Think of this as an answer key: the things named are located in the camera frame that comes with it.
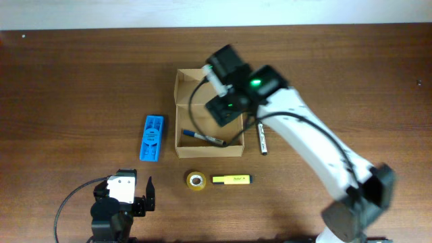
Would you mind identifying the blue whiteboard marker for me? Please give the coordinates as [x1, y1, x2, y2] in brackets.
[183, 130, 226, 145]

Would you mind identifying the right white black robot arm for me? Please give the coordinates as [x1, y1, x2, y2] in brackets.
[202, 45, 396, 242]

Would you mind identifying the black whiteboard marker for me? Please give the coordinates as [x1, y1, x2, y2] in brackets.
[257, 122, 268, 155]

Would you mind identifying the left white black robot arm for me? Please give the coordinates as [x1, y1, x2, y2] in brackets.
[90, 175, 155, 243]

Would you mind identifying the brown cardboard box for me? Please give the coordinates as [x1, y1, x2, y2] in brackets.
[174, 69, 244, 159]

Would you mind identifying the yellow adhesive tape roll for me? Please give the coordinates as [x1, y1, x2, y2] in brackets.
[186, 171, 207, 191]

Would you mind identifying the yellow highlighter pen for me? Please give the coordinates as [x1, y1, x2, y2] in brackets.
[211, 174, 253, 185]

